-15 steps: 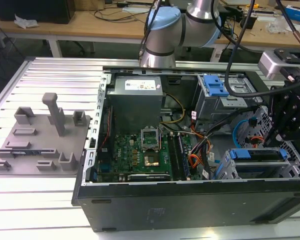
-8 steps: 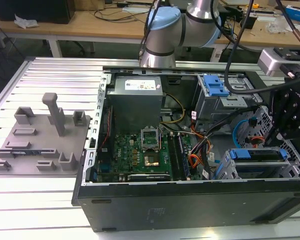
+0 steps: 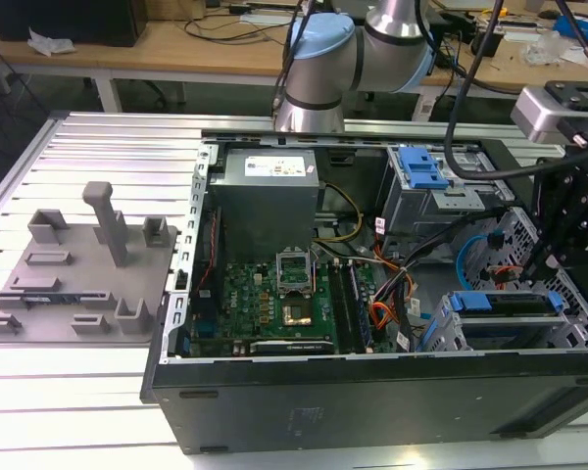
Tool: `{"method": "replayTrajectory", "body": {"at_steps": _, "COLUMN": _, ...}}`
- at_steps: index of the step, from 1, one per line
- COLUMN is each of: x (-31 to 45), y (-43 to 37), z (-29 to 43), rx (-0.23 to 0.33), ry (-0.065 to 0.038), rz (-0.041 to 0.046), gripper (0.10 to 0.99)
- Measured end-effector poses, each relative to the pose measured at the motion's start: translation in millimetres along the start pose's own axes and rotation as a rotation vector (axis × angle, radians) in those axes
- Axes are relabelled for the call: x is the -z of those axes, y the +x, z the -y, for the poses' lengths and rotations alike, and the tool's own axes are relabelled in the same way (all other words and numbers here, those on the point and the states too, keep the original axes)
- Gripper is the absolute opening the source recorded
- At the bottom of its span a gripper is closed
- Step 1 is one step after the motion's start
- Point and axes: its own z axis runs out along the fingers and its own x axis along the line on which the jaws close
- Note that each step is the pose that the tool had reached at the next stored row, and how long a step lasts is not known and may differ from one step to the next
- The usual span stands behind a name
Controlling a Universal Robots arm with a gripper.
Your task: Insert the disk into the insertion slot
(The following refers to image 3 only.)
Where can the black RAM slot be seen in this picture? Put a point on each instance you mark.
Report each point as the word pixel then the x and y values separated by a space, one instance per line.
pixel 356 308
pixel 338 308
pixel 347 308

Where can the grey power supply unit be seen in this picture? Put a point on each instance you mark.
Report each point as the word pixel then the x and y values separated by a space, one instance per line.
pixel 264 215

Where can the perforated silver disk bay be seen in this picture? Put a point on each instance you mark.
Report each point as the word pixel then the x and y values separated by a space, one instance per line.
pixel 580 313

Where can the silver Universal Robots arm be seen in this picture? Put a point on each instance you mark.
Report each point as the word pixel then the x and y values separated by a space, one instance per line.
pixel 323 73

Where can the large black box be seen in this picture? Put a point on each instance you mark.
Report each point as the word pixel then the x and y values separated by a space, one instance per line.
pixel 63 22

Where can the silver drive cage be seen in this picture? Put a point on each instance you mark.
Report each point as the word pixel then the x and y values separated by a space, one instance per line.
pixel 411 210

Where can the green motherboard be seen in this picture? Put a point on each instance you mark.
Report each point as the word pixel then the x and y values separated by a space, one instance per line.
pixel 255 303

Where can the black PC case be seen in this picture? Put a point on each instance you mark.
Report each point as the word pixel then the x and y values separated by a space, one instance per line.
pixel 323 406

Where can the black graphics card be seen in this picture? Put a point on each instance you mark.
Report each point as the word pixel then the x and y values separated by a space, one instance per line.
pixel 294 347

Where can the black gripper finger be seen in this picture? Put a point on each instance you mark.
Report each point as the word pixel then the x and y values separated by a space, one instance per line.
pixel 539 262

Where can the blue cardboard box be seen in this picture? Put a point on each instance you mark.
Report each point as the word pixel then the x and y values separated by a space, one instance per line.
pixel 585 29

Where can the hard disk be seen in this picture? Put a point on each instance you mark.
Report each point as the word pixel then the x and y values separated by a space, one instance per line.
pixel 470 302

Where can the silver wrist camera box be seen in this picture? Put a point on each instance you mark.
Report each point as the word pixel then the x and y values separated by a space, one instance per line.
pixel 539 115

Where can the grey parts rack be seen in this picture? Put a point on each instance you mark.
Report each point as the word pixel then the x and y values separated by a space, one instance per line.
pixel 78 274

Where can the crumpled white plastic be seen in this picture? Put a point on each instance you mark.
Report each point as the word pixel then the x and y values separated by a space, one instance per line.
pixel 49 44

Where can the blue plastic latch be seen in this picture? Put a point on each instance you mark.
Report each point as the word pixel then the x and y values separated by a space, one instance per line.
pixel 424 171

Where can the wooden desk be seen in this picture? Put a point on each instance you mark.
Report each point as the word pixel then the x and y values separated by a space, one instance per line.
pixel 176 49

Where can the clear plastic packaging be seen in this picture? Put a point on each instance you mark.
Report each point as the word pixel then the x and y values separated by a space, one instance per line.
pixel 544 49

